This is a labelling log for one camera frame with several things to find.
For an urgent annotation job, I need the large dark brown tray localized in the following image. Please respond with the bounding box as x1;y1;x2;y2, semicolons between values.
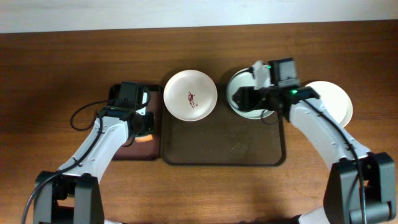
160;85;287;167

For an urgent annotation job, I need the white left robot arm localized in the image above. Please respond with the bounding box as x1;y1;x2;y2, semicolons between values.
21;106;154;223

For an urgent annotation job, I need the small brown tray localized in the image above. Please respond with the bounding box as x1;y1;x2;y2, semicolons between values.
109;82;163;161

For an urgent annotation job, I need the orange green scrub sponge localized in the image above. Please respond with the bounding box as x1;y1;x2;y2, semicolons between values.
134;134;154;143

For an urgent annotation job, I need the white plate front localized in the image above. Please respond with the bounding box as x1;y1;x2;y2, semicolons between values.
306;81;353;127

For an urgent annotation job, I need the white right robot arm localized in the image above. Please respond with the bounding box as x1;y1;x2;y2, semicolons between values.
226;58;397;224

